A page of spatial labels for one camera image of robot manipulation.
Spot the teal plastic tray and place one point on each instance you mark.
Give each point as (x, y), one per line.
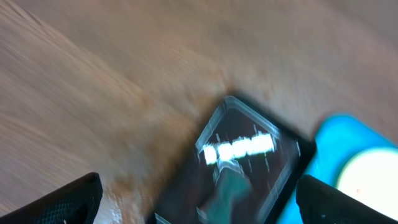
(338, 139)

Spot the black plastic tray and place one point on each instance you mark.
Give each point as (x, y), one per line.
(246, 138)

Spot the dark green scrubbing sponge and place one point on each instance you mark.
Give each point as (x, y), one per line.
(231, 187)

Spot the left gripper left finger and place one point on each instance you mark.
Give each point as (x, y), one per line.
(76, 202)

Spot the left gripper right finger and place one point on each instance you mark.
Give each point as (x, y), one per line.
(320, 203)

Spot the yellow plate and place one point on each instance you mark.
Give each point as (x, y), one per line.
(370, 177)

